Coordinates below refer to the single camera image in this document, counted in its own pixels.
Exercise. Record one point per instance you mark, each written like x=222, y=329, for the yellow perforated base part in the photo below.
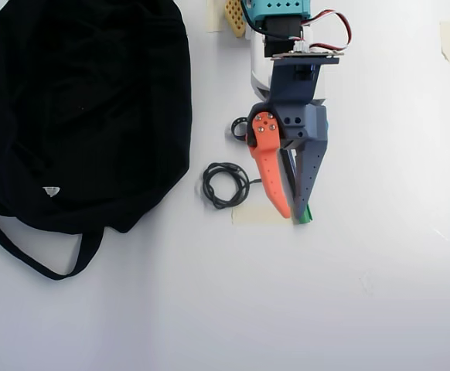
x=234, y=17

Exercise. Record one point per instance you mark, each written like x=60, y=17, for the wide masking tape strip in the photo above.
x=252, y=215

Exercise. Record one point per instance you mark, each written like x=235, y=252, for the black fabric bag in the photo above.
x=86, y=116

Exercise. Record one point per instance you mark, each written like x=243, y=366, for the camera circuit board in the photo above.
x=306, y=56

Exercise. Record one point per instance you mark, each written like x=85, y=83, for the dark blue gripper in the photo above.
x=301, y=125

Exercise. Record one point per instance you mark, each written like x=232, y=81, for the grey and teal robot arm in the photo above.
x=275, y=5

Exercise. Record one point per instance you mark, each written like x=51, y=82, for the black marker with green cap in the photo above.
x=306, y=218

